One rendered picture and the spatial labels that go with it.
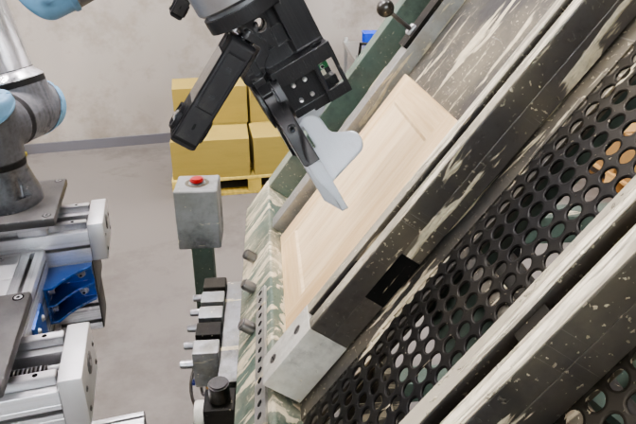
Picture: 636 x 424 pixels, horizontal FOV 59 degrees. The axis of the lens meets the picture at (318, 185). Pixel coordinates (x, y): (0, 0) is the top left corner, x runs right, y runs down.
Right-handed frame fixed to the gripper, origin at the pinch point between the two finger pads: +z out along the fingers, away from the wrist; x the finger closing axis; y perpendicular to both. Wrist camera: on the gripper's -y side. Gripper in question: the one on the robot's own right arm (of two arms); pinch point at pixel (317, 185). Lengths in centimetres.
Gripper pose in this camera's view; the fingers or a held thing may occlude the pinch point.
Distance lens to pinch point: 60.0
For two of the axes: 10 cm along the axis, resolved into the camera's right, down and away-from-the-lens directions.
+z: 4.5, 7.7, 4.7
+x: -2.7, -3.8, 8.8
